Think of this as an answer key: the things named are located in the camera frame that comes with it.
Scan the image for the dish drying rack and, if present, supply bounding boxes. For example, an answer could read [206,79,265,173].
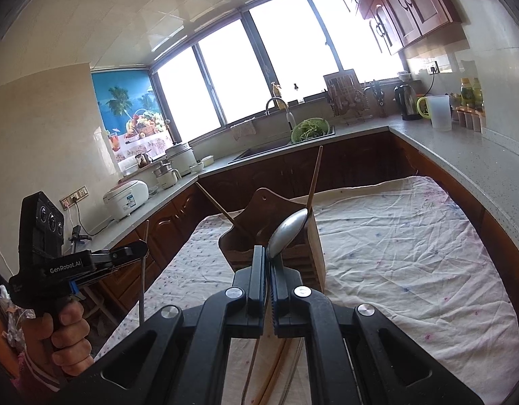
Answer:
[324,69,369,119]

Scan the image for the wooden chopstick in holder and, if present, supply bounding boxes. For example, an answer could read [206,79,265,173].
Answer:
[196,182,255,242]

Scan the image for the person's left hand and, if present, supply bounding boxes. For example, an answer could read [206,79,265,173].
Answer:
[22,301,94,378]

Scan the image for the green vegetable colander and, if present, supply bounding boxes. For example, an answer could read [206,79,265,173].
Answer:
[291,118,330,143]

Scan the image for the white small kettle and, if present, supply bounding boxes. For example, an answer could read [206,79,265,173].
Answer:
[153,162,182,190]

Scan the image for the chrome sink faucet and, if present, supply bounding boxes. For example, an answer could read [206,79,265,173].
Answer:
[265,96,296,131]

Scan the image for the white rice cooker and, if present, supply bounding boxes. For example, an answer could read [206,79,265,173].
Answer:
[103,180,150,221]

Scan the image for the white pot cooker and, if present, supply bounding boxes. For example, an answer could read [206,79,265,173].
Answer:
[165,143,196,177]

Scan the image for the wooden chopstick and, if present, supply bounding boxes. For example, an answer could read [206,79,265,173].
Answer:
[196,182,255,242]
[306,145,324,214]

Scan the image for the upper wooden cabinets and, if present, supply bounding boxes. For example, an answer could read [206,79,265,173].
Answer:
[353,0,461,54]

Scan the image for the steel spoon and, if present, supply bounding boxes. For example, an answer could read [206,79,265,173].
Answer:
[266,209,309,260]

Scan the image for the tropical fruit poster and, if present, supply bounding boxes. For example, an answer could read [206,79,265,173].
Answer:
[91,70,172,174]

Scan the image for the black electric kettle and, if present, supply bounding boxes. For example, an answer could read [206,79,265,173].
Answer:
[394,83,421,121]

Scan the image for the white plastic pitcher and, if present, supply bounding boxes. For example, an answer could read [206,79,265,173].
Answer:
[416,95,452,132]

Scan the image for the wooden utensil holder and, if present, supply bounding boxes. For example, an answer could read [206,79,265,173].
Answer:
[218,187,326,292]

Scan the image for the white floral tablecloth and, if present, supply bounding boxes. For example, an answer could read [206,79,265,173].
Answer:
[92,174,519,405]

